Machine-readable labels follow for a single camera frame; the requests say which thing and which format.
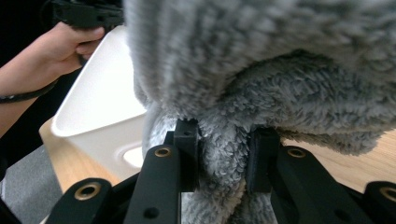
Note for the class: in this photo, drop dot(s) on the grey fluffy towel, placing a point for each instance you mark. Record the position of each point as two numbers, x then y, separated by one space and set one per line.
249 71

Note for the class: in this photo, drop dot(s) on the white plastic storage bin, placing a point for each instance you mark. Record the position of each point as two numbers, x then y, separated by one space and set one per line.
99 102

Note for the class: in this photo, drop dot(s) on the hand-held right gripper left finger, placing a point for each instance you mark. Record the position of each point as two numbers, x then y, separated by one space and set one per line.
186 155

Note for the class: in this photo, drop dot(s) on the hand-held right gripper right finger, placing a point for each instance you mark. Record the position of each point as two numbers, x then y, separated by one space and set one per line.
261 161

